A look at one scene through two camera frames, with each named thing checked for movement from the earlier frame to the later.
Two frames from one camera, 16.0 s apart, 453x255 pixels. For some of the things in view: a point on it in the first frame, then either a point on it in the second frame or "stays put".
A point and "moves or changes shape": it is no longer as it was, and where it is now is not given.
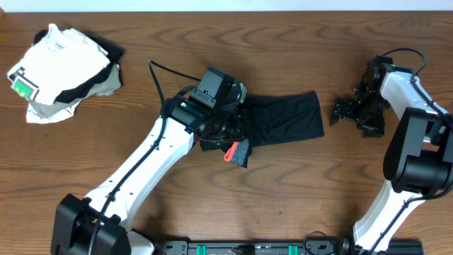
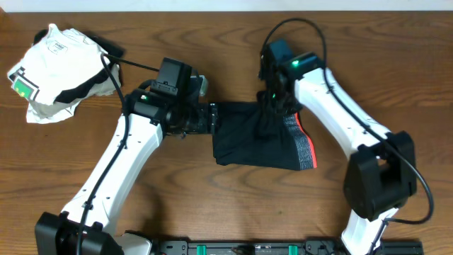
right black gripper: x=375 y=127 -> x=294 y=107
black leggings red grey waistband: x=271 y=119 moves or changes shape
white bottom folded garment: x=33 y=118 stays put
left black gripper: x=237 y=128 -> x=212 y=117
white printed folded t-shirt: x=59 y=59 stays put
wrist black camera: x=218 y=90 -> x=177 y=77
